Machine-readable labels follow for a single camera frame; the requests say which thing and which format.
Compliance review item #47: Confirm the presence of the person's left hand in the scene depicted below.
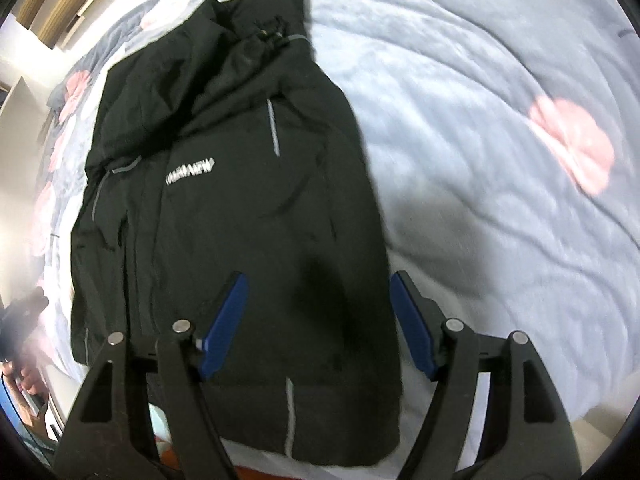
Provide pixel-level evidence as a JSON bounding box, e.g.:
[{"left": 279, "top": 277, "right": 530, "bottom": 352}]
[{"left": 5, "top": 355, "right": 49, "bottom": 412}]

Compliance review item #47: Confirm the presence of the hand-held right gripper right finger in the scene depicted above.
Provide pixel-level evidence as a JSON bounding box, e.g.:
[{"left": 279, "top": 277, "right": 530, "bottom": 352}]
[{"left": 389, "top": 270, "right": 584, "bottom": 480}]

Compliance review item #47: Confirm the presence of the wooden slatted headboard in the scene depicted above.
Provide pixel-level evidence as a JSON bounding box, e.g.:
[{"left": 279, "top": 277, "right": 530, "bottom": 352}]
[{"left": 14, "top": 0, "right": 137, "bottom": 50}]

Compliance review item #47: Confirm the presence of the grey floral blanket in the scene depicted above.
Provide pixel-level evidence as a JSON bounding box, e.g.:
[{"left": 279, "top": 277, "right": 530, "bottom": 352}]
[{"left": 30, "top": 0, "right": 640, "bottom": 461}]

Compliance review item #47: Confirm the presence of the black hooded jacket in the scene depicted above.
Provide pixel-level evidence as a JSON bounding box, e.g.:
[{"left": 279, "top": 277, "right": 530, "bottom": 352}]
[{"left": 70, "top": 0, "right": 405, "bottom": 466}]

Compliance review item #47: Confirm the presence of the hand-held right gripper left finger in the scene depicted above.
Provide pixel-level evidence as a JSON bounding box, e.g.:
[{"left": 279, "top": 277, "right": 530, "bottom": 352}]
[{"left": 52, "top": 272, "right": 250, "bottom": 480}]

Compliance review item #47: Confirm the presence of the white bookshelf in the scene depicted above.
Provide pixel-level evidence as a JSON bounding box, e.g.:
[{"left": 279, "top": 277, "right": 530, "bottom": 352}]
[{"left": 0, "top": 74, "right": 52, "bottom": 131}]

